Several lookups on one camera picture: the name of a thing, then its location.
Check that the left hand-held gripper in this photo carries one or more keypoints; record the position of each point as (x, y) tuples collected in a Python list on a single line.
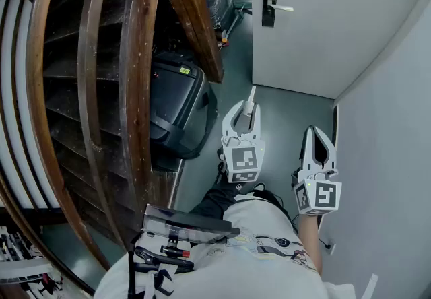
[(243, 159)]

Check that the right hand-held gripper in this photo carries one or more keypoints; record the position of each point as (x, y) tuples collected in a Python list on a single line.
[(318, 195)]

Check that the white door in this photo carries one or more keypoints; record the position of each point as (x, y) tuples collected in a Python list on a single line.
[(330, 21)]

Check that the person's right forearm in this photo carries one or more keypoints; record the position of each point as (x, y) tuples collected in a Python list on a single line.
[(311, 243)]

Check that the black hard-shell case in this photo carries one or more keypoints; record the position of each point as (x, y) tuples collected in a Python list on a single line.
[(178, 105)]

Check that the person's black trousers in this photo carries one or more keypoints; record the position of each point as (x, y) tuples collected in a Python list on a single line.
[(215, 200)]

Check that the wooden spiral staircase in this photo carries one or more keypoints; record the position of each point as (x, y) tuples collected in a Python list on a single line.
[(138, 72)]

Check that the black chest-mounted box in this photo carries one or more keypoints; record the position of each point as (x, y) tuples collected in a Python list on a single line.
[(188, 227)]

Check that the person's white printed shirt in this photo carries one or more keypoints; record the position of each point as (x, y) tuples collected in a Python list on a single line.
[(252, 274)]

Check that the white flat strip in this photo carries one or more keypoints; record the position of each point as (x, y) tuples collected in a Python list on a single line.
[(369, 286)]

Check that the cluttered white rack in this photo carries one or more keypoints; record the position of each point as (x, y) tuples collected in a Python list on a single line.
[(20, 250)]

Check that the black mount clamp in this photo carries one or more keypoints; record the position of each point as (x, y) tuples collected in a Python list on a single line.
[(158, 259)]

